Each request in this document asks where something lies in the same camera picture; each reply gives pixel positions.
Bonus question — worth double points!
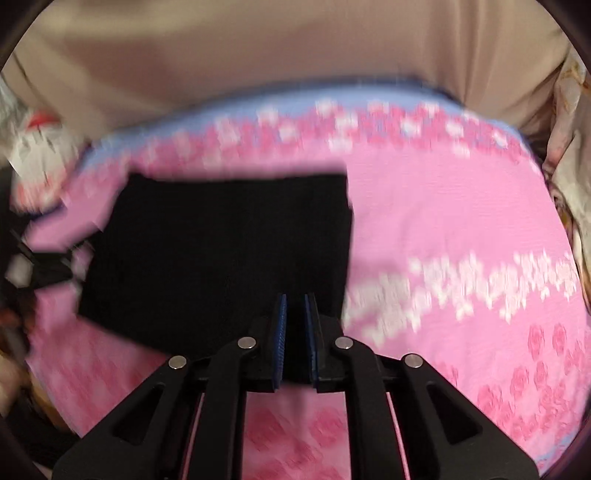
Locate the pink rose print bedsheet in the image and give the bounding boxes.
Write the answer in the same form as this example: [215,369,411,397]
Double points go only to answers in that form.
[23,80,589,480]

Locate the cartoon cat print pillow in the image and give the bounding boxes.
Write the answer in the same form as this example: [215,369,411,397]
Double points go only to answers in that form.
[9,110,88,210]

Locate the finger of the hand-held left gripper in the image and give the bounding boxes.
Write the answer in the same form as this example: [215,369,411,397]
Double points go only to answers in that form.
[25,242,95,291]

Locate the pale floral quilt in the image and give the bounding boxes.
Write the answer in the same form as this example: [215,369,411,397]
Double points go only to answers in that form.
[538,51,591,296]

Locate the beige blanket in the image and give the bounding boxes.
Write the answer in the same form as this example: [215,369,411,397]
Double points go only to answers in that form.
[0,0,583,139]

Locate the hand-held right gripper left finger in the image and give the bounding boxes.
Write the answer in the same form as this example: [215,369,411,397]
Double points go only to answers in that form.
[52,293,288,480]

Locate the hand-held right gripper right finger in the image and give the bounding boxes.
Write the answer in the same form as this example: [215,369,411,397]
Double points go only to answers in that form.
[304,292,542,480]

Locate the black pants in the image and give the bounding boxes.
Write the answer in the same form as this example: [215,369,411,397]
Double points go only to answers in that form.
[76,167,355,358]

